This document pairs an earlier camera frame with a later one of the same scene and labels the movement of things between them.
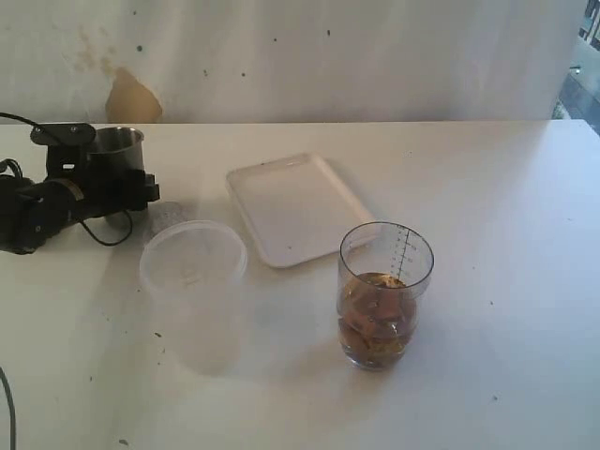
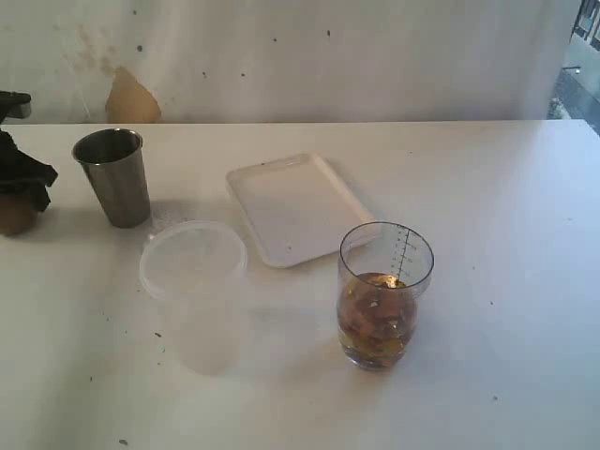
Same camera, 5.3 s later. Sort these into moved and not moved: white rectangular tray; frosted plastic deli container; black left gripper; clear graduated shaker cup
Moved: black left gripper
Not moved: clear graduated shaker cup; white rectangular tray; frosted plastic deli container
